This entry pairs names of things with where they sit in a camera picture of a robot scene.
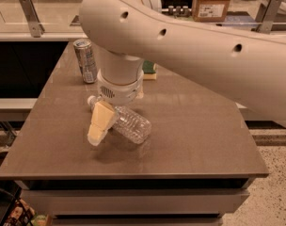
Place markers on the brown cardboard box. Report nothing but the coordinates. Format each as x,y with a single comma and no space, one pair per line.
210,10

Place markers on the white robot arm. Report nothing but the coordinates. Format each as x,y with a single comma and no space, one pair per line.
246,67

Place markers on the left metal railing bracket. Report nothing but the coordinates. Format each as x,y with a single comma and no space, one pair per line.
35,27

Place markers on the colourful snack bag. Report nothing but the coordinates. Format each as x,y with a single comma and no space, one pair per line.
24,215

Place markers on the clear plastic water bottle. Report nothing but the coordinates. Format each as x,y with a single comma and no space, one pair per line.
129,123

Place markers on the grey table drawer base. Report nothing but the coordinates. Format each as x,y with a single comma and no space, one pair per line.
142,207

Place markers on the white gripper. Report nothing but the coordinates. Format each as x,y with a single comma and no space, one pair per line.
119,93

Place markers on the metal railing bracket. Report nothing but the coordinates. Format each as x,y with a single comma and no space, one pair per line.
35,27
266,16

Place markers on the right metal railing bracket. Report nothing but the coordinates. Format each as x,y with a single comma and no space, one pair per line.
266,16

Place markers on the green and yellow sponge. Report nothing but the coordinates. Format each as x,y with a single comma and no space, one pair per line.
149,70

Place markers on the silver drink can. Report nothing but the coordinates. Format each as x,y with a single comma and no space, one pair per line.
86,60

